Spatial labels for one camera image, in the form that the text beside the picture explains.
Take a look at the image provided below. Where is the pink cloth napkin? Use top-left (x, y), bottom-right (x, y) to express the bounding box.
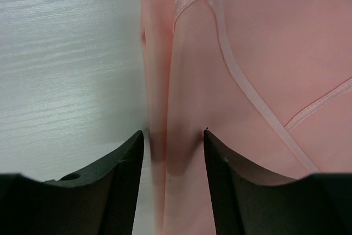
top-left (141, 0), bottom-right (351, 234)

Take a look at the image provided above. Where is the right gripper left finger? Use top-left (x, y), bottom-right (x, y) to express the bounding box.
top-left (1, 131), bottom-right (144, 234)

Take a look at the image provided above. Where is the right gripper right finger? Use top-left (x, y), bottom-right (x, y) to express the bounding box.
top-left (203, 130), bottom-right (351, 234)

